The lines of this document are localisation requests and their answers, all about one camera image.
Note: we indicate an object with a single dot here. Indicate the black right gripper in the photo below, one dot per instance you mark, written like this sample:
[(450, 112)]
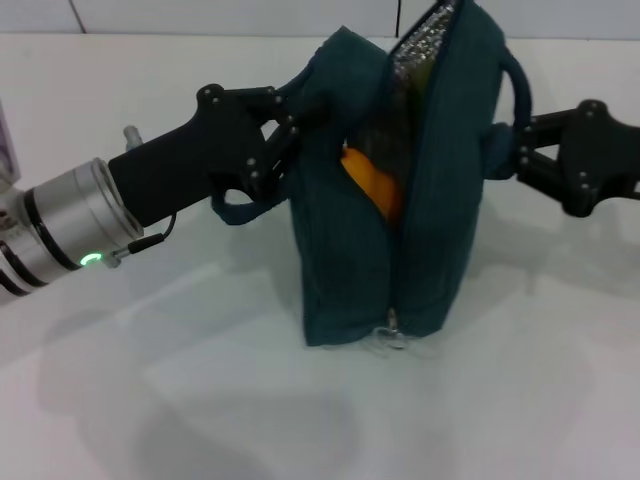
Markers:
[(600, 160)]

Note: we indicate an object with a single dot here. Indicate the teal fabric zipper bag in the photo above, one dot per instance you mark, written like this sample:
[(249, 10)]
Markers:
[(440, 225)]

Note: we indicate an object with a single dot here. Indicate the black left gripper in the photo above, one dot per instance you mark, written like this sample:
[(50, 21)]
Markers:
[(190, 165)]

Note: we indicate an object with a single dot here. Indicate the orange pear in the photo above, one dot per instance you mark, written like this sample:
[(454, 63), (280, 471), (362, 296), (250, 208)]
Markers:
[(375, 187)]

